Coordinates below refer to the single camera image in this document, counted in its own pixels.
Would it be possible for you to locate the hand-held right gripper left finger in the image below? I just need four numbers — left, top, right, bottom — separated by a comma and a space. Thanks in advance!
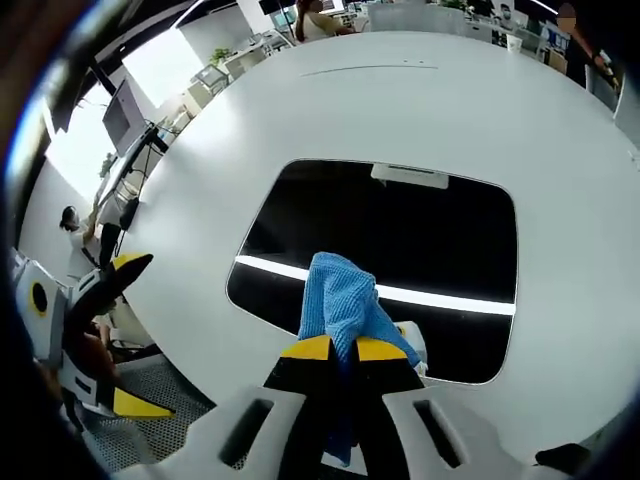
169, 334, 337, 480

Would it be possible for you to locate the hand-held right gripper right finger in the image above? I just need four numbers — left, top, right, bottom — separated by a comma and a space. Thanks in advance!
352, 338, 546, 480

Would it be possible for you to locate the blue cleaning cloth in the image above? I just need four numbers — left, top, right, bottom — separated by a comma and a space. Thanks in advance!
297, 251, 426, 464

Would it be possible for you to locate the black mirror with white frame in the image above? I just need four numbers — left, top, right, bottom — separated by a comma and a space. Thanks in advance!
225, 158, 519, 386

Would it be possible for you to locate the white mesh office chair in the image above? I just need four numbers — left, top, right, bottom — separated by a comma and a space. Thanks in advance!
79, 359, 216, 471

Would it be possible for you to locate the grey monitor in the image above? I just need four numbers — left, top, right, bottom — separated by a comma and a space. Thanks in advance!
102, 78, 151, 156

